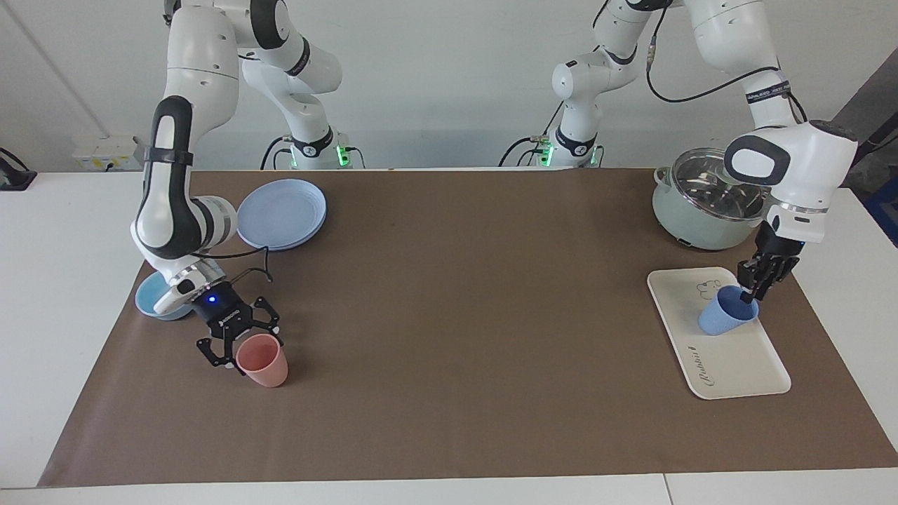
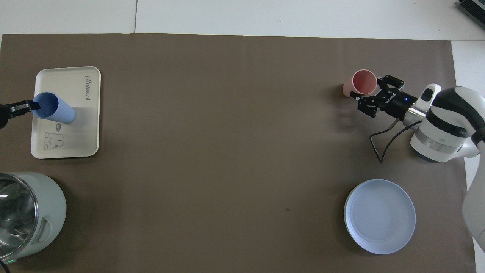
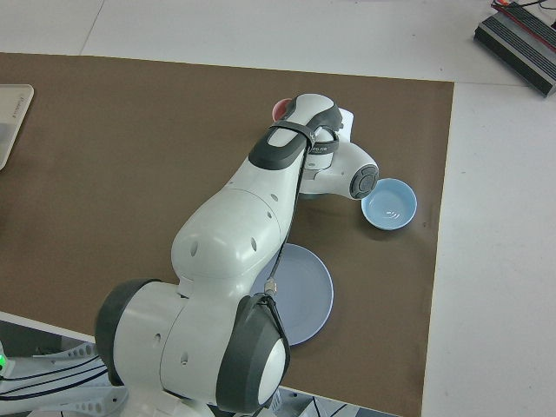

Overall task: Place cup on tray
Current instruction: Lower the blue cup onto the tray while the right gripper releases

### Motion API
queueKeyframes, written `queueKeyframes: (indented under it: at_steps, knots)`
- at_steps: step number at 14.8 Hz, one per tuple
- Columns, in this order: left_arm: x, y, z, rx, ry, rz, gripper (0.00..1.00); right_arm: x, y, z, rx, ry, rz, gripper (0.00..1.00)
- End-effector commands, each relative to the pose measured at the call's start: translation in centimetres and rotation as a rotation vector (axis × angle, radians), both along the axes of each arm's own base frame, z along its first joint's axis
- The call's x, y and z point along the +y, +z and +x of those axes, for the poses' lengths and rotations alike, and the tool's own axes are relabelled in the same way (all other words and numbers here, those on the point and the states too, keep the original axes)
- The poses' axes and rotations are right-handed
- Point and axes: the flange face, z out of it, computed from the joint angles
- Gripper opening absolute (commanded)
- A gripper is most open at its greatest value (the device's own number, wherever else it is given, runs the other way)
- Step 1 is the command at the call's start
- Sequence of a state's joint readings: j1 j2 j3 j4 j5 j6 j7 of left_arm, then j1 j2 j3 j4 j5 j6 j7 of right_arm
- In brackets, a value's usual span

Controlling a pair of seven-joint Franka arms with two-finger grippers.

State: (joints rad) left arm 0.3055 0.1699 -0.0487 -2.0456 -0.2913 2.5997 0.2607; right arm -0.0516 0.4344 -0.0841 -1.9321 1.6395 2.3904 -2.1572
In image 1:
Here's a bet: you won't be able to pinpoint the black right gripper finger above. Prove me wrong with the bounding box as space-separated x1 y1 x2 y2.
196 337 236 369
253 297 281 336

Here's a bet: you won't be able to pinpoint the blue plastic cup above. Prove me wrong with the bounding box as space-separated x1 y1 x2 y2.
698 285 760 337

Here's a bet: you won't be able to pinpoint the pink plastic cup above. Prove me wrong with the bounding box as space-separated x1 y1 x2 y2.
236 333 289 389

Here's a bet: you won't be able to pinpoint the cream rectangular tray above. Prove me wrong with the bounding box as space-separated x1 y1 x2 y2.
647 267 792 400

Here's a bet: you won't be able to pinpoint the blue plastic bowl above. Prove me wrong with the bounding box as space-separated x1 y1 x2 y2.
135 271 194 322

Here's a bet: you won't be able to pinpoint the pale green cooking pot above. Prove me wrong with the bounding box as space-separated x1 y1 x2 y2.
652 147 770 251

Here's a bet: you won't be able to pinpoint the blue plastic plate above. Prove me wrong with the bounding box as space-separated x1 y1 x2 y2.
236 179 328 252

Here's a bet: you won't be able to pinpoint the blue crate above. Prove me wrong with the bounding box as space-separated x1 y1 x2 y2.
863 175 898 248

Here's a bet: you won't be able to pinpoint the black stand leg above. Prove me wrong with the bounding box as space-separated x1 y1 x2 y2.
852 130 898 159

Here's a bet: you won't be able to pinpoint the brown table mat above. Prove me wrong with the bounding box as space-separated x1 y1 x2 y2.
39 168 898 488

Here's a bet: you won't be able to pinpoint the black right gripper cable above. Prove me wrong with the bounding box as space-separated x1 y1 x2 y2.
207 245 274 285

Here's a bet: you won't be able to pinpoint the black right base cables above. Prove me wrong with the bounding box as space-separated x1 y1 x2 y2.
260 135 366 170

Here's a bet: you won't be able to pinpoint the black base cables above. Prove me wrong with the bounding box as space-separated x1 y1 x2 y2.
499 100 604 168
260 135 366 170

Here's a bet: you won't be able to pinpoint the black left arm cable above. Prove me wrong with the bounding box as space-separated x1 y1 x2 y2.
645 27 809 126

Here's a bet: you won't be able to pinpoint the white wall socket box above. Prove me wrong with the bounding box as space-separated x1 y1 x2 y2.
74 136 143 171

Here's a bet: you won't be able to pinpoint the black clamp mount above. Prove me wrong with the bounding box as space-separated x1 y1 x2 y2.
0 148 37 191

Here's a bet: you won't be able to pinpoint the black left base cables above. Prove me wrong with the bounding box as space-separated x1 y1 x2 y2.
499 100 604 168

